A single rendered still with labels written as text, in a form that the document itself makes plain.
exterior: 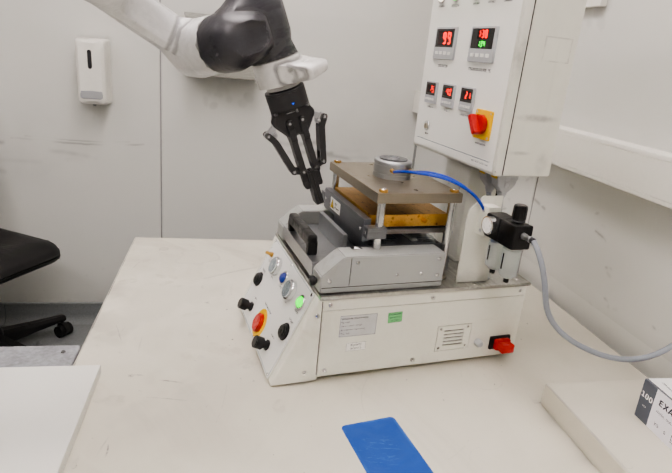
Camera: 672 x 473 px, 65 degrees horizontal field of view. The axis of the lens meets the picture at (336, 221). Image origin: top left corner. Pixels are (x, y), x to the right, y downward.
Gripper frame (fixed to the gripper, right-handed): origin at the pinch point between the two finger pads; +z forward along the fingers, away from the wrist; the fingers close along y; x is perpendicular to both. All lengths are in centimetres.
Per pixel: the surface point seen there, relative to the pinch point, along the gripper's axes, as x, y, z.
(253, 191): -143, -1, 47
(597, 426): 45, -24, 40
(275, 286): -1.4, 14.0, 18.5
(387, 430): 33.3, 7.2, 32.7
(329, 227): 0.1, -0.6, 9.8
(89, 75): -144, 45, -24
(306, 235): 6.5, 5.6, 6.3
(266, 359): 11.6, 21.3, 25.2
